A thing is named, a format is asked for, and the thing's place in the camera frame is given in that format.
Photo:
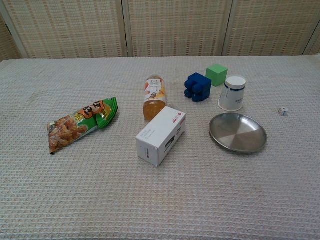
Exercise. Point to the orange tea drink bottle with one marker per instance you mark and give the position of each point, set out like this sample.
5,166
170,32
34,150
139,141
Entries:
155,97

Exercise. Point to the green cube block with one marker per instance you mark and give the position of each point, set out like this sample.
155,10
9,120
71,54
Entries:
216,75

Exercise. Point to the green snack bag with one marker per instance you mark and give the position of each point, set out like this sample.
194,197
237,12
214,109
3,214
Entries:
75,126

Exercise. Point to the blue interlocking block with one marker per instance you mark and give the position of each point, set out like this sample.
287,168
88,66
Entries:
200,85

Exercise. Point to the white paper cup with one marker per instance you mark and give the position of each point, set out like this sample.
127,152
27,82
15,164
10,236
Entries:
232,96

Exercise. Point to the beige waffle tablecloth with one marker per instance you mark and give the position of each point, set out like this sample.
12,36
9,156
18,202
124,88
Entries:
100,195

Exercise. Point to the woven folding screen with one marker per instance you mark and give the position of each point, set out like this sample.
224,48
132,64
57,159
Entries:
175,27

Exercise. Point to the small white die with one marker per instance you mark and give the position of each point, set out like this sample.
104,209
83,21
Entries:
283,111

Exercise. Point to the round metal plate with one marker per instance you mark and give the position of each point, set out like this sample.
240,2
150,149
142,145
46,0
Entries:
237,133

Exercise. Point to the white cardboard box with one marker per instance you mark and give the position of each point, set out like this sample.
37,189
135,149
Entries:
160,135

